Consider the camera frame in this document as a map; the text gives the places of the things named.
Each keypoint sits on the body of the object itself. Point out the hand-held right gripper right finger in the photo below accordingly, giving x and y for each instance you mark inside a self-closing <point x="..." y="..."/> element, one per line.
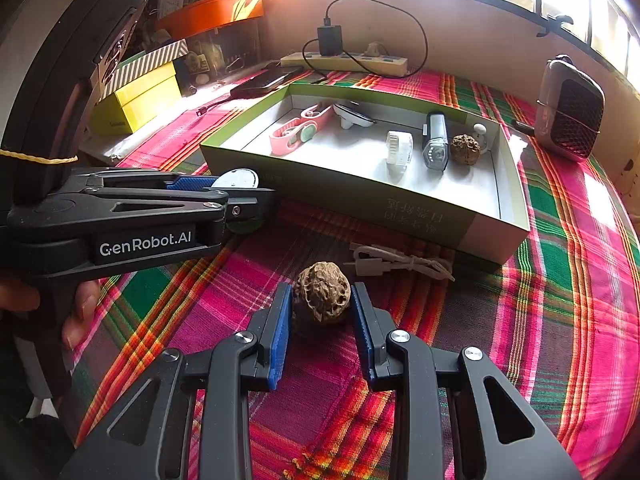
<point x="367" y="342"/>

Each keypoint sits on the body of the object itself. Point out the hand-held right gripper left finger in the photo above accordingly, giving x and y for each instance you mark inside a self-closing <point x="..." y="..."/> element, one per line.
<point x="280" y="342"/>

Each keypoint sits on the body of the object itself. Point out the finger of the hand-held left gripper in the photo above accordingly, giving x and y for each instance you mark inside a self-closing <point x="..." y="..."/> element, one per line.
<point x="192" y="182"/>
<point x="250" y="205"/>

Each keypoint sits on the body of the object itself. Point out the brown wrinkled walnut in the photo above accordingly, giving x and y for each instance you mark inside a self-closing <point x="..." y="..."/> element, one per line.
<point x="465" y="149"/>
<point x="322" y="292"/>

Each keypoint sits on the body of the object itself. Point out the green edged cardboard box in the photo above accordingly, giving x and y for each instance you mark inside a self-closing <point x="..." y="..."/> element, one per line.
<point x="350" y="195"/>

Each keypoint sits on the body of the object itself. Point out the black white oval device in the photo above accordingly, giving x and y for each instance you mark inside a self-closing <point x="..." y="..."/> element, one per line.
<point x="352" y="114"/>

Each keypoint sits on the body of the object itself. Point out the person's left hand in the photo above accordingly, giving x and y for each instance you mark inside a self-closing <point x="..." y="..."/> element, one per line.
<point x="82" y="310"/>

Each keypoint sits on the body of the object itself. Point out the yellow box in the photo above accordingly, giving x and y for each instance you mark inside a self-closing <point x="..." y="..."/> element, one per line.
<point x="145" y="102"/>

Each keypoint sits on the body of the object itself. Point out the green white striped box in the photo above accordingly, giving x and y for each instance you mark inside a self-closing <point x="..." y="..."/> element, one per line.
<point x="150" y="62"/>

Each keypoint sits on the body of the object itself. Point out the pink clip in box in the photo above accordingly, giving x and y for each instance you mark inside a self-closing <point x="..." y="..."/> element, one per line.
<point x="320" y="114"/>

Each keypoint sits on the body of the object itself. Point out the black phone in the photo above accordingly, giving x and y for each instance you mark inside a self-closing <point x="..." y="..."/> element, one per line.
<point x="265" y="80"/>

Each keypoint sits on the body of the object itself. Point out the glass tank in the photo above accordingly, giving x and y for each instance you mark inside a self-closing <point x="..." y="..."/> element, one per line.
<point x="225" y="55"/>

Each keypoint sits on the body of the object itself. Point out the plaid tablecloth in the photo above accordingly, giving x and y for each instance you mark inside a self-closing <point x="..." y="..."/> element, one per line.
<point x="525" y="310"/>

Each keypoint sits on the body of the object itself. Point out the orange planter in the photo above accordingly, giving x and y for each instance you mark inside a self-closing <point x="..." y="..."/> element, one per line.
<point x="210" y="12"/>

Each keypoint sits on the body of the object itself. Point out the black charger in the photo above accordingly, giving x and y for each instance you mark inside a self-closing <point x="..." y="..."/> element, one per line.
<point x="330" y="40"/>

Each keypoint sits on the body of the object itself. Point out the cream power strip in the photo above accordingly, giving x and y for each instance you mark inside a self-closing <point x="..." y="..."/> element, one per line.
<point x="380" y="64"/>

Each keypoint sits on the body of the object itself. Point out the black bike light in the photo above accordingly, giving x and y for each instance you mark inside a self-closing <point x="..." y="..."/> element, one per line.
<point x="436" y="150"/>

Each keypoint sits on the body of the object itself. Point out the small white knob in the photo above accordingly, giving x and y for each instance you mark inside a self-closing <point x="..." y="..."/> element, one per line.
<point x="481" y="131"/>

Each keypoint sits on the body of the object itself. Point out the silver device with black grille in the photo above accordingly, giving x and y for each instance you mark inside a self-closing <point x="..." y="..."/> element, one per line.
<point x="575" y="110"/>

